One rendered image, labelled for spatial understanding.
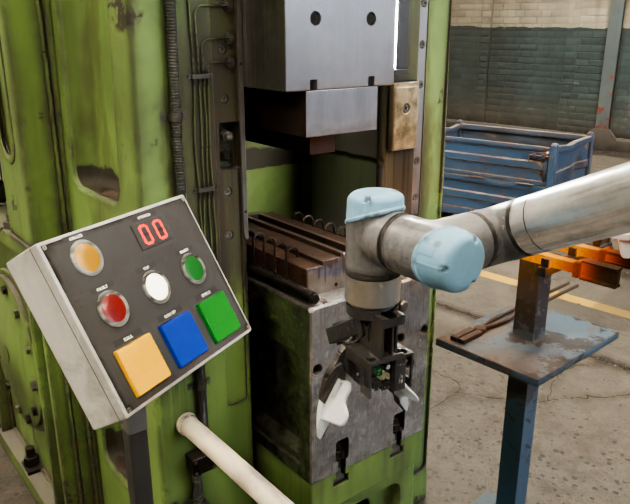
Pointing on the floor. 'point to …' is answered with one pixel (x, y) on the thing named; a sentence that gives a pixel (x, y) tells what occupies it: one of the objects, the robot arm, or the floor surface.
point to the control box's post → (137, 458)
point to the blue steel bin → (507, 164)
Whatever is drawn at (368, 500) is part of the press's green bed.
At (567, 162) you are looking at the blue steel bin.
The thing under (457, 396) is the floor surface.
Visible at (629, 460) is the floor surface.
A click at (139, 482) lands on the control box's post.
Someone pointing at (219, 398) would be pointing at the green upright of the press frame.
